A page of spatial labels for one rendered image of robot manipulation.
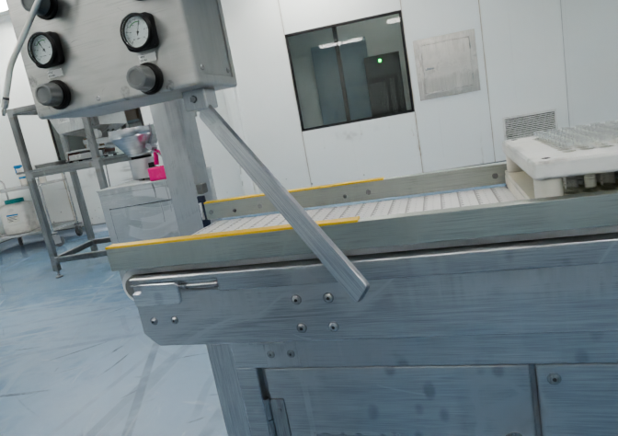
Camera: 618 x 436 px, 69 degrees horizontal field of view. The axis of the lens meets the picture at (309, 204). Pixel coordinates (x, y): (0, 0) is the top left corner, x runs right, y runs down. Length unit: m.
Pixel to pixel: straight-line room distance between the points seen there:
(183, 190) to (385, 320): 0.51
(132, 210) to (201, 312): 2.66
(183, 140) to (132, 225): 2.41
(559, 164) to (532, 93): 5.40
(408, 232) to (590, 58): 5.71
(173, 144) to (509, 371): 0.67
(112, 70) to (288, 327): 0.36
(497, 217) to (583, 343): 0.19
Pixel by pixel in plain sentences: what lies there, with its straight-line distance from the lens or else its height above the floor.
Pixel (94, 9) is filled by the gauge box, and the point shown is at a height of 1.13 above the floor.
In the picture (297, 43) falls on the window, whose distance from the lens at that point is 5.73.
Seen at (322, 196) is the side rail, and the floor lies 0.84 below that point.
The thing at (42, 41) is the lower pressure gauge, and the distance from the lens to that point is 0.61.
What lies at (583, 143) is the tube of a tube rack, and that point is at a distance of 0.56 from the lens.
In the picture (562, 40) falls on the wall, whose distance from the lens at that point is 6.05.
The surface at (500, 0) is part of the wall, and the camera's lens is 5.91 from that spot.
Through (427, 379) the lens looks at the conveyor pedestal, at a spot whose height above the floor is 0.62.
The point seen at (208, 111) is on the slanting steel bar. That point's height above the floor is 1.00.
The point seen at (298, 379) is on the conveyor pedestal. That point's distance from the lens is 0.67.
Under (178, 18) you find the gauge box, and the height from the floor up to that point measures 1.09.
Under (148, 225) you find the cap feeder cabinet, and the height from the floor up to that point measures 0.47.
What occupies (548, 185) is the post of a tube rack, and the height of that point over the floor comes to 0.86.
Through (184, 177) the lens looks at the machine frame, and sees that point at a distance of 0.90.
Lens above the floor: 0.97
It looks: 10 degrees down
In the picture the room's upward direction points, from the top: 10 degrees counter-clockwise
